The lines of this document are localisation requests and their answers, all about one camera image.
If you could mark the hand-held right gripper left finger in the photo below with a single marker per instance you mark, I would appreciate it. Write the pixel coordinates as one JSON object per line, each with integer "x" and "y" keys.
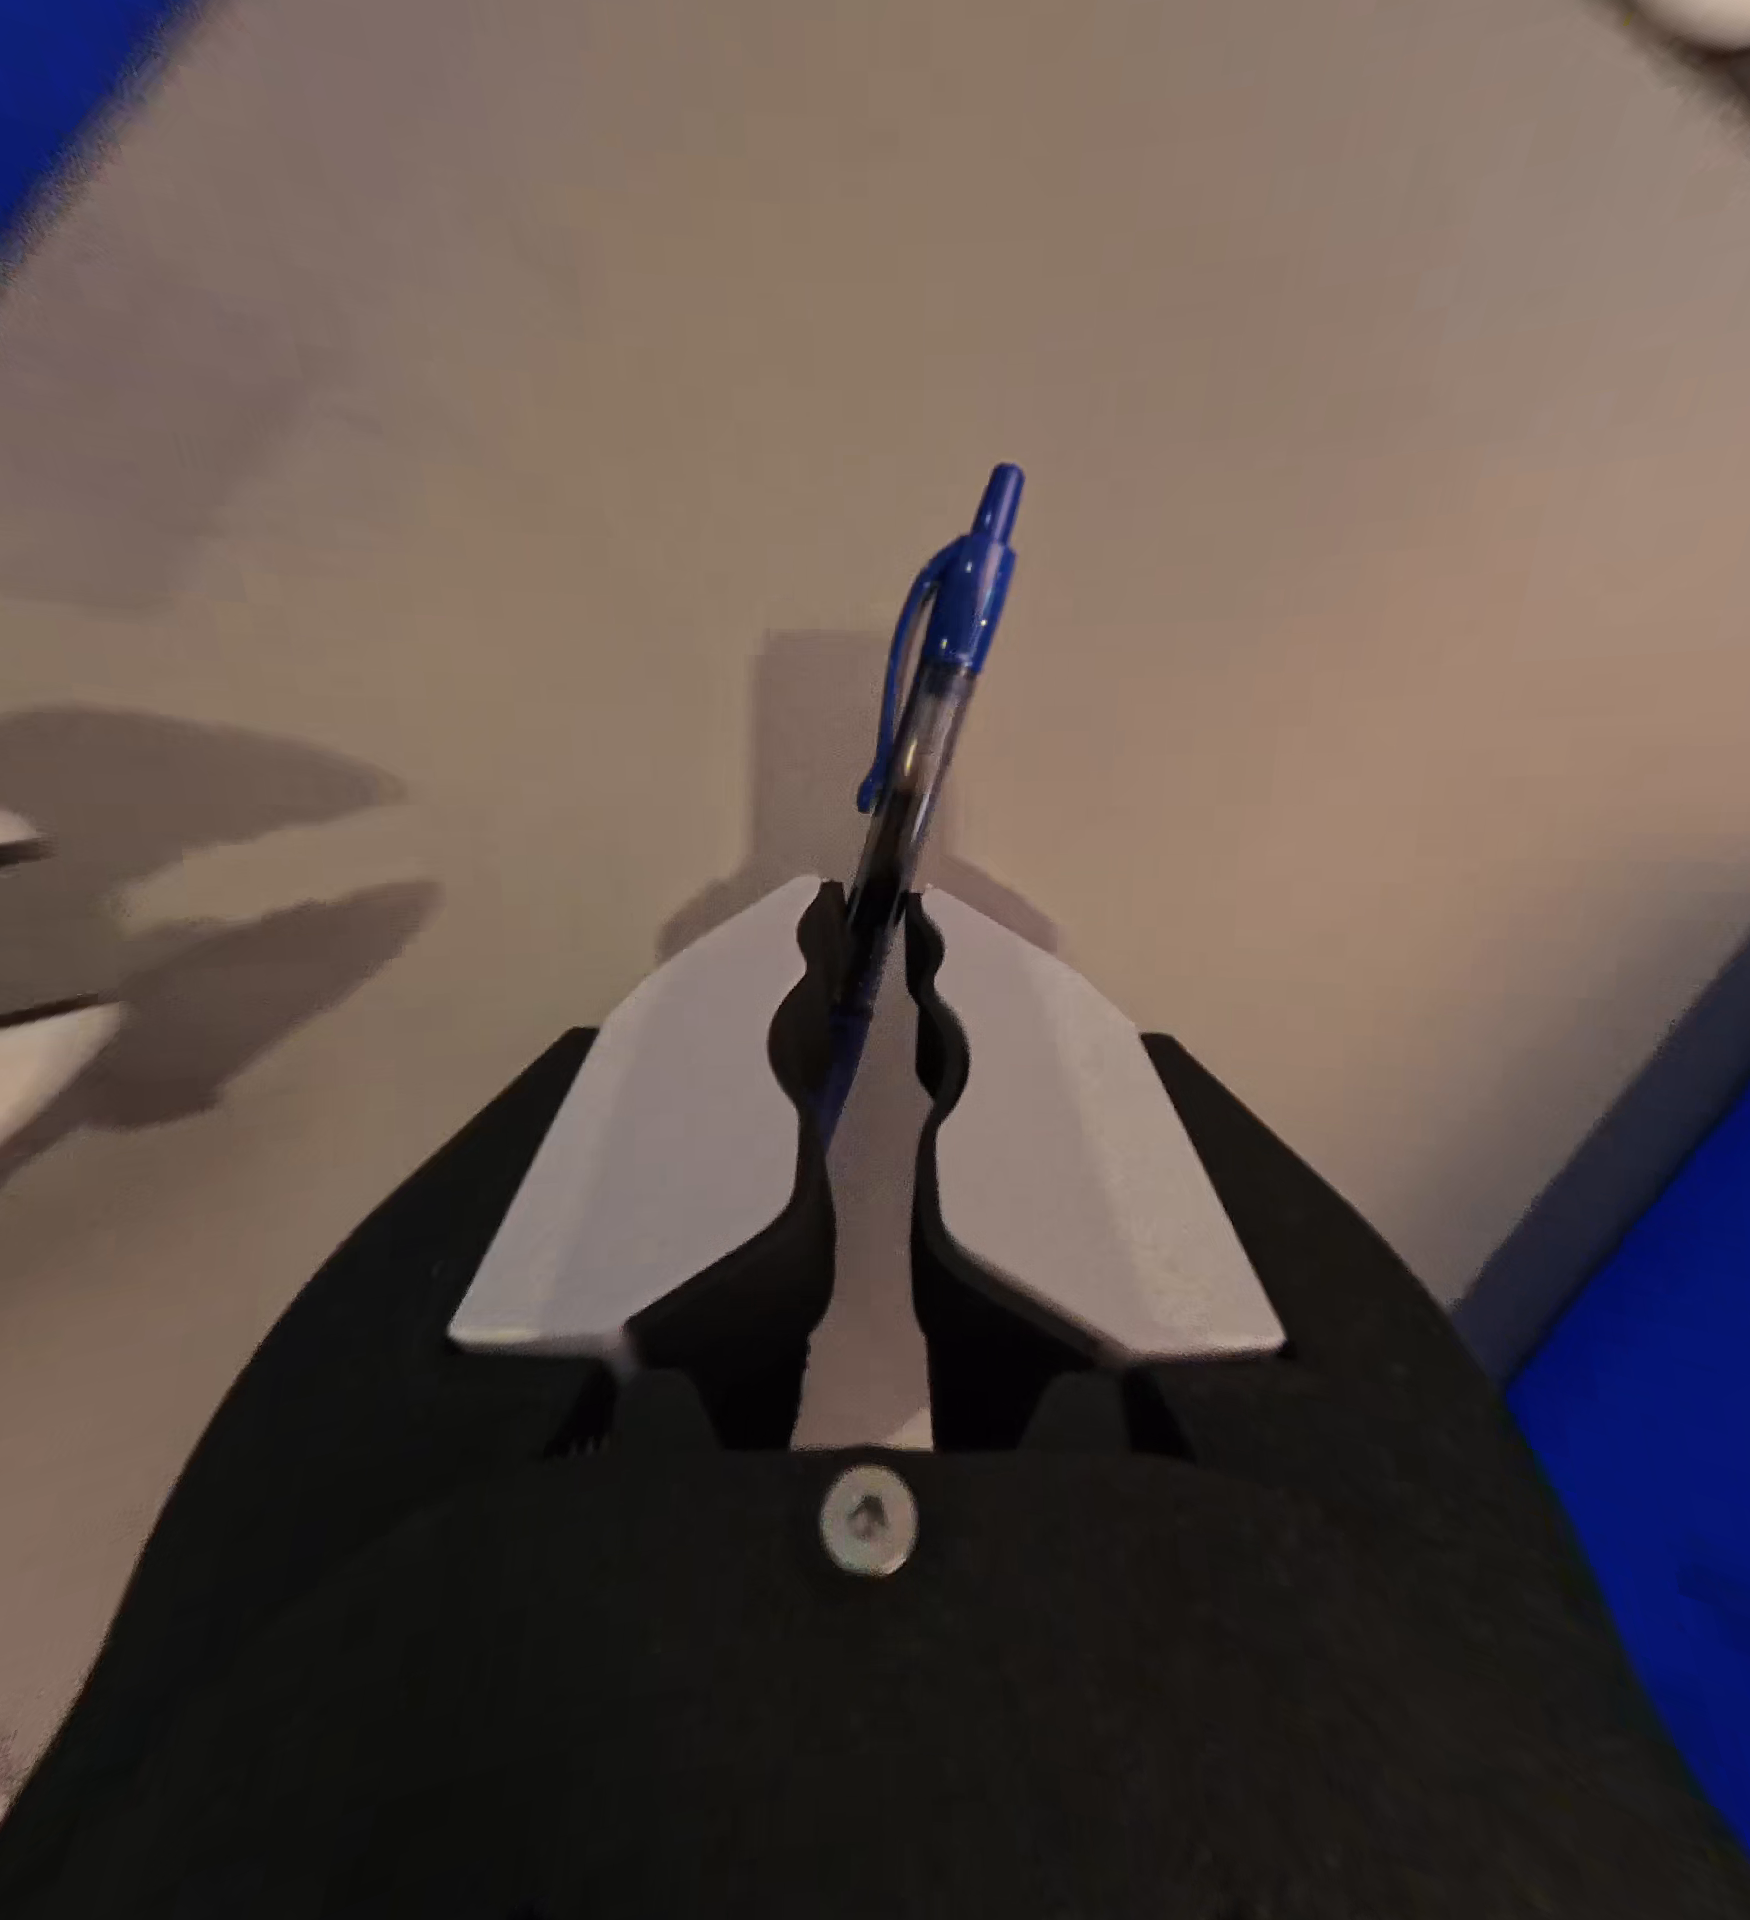
{"x": 619, "y": 1169}

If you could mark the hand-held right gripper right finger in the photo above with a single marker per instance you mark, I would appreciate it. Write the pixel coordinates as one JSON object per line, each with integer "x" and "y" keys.
{"x": 1099, "y": 1169}

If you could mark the blue pen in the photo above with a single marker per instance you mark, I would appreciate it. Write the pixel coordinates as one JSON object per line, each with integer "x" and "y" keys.
{"x": 973, "y": 600}

